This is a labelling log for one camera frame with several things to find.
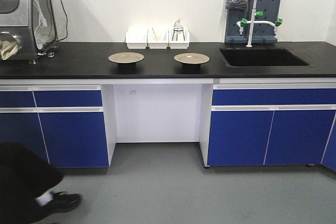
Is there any beige round plate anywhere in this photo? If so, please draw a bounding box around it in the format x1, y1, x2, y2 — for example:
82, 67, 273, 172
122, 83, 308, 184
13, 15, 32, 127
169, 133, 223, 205
108, 52, 144, 67
173, 53, 210, 67

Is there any right white storage bin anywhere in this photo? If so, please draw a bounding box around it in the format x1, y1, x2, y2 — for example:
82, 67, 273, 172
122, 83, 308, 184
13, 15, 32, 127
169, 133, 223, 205
169, 28, 190, 49

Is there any white storage bin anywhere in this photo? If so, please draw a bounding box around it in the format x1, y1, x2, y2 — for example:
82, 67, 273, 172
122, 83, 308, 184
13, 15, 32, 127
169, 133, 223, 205
169, 28, 190, 49
125, 27, 148, 49
148, 27, 169, 49

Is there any middle white storage bin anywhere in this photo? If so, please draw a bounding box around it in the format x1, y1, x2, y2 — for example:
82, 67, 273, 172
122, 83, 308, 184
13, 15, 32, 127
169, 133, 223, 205
148, 27, 169, 49

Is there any left white storage bin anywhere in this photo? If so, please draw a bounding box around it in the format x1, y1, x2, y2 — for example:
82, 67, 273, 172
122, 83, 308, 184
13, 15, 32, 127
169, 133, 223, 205
125, 27, 148, 49

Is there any round glass flask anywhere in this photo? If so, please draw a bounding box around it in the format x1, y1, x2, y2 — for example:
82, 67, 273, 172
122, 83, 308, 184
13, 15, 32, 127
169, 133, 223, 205
173, 18, 184, 33

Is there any blue right cabinet unit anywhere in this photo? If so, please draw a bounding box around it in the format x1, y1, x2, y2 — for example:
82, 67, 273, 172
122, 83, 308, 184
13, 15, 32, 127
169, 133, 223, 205
199, 78, 335, 169

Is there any blue cabinet unit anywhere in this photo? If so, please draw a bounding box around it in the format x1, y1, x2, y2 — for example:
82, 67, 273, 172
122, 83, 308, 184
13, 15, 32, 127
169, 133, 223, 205
199, 78, 335, 169
1, 82, 117, 168

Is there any black lab sink basin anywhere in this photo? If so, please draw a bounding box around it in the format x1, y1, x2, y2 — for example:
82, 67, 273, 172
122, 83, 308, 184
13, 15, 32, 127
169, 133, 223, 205
220, 48, 310, 67

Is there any blue left cabinet unit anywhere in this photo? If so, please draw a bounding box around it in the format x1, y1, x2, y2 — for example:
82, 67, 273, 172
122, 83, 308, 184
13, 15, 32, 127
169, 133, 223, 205
1, 82, 117, 168

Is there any blue pegboard drying rack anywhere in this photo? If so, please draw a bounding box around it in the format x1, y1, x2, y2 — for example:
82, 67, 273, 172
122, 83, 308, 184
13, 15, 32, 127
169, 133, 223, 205
225, 0, 283, 44

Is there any white gooseneck lab faucet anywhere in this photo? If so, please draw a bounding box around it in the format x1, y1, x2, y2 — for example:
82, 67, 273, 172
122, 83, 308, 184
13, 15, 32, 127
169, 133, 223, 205
237, 0, 283, 48

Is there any black shoe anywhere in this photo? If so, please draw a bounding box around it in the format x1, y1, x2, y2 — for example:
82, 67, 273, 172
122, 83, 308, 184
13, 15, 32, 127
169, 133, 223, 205
41, 191, 82, 215

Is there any person black trouser leg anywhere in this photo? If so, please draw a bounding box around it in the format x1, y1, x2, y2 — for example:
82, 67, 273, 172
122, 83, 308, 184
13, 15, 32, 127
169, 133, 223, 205
1, 142, 64, 223

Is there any stainless steel lab machine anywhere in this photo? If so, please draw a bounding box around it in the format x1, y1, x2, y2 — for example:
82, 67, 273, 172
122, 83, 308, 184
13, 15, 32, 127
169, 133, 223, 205
1, 0, 58, 64

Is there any black wire tripod stand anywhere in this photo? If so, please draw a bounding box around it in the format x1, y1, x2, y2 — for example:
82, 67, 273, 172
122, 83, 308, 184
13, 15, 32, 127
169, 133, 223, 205
172, 30, 185, 41

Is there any black power cable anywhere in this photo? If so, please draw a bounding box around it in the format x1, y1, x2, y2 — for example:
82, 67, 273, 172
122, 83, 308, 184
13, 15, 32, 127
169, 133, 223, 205
43, 0, 69, 42

